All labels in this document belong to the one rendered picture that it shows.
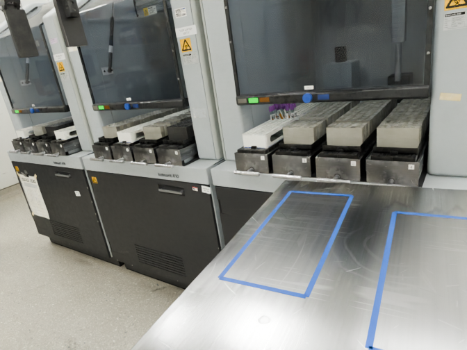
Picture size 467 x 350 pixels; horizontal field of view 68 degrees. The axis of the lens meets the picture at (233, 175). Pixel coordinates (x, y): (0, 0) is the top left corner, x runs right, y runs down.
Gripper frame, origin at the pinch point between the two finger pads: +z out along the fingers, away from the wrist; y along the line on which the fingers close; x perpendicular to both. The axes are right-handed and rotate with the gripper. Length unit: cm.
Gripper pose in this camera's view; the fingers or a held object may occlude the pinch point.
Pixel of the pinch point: (48, 44)
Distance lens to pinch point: 61.7
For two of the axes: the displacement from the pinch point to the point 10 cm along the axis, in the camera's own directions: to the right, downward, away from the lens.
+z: 1.4, 9.3, 3.4
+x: 5.5, -3.6, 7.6
